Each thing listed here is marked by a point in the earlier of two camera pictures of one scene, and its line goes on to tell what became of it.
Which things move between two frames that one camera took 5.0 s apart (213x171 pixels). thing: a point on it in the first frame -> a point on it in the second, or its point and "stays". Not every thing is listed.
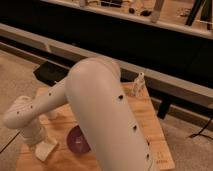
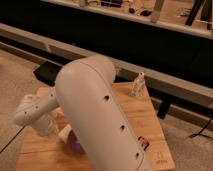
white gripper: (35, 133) -> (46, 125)
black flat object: (50, 73) stays
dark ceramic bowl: (76, 140) stays
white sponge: (44, 148) -> (64, 133)
